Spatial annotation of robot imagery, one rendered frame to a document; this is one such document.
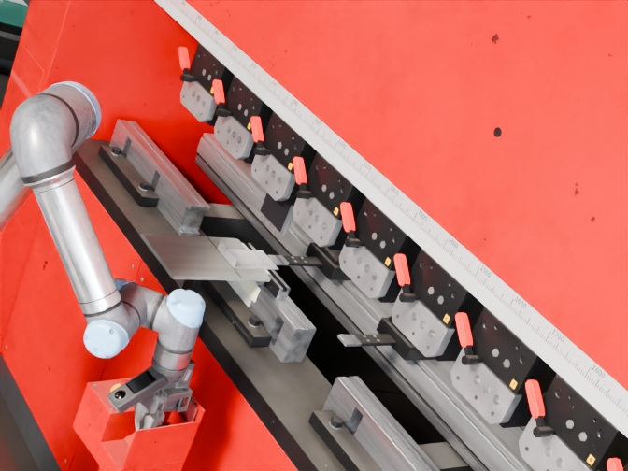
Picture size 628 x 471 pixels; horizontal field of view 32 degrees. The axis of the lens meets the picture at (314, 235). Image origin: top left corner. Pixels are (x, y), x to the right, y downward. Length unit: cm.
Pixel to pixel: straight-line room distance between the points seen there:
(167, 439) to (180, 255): 44
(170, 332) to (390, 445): 49
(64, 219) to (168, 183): 98
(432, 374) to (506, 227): 62
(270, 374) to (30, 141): 81
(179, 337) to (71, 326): 103
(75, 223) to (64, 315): 122
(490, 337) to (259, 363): 65
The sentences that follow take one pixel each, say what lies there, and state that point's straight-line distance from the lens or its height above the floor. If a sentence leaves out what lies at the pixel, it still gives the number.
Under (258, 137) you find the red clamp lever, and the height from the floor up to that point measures 128.
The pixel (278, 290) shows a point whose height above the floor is 99.
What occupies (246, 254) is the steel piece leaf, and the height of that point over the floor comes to 100.
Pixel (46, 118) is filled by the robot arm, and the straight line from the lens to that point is 197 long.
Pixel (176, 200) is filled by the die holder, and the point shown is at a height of 94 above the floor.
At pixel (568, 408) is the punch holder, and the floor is 131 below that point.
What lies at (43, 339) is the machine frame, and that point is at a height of 32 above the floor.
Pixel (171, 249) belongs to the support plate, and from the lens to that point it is 250.
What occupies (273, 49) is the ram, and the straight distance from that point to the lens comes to 257.
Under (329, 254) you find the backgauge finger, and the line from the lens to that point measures 270.
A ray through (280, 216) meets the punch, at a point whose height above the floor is 113.
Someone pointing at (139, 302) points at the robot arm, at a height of 107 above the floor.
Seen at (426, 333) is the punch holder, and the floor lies 122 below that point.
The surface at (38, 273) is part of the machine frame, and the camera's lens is 335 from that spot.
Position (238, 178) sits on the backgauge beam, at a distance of 312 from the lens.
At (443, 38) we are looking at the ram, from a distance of 214.
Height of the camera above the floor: 210
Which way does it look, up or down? 23 degrees down
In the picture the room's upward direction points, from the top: 23 degrees clockwise
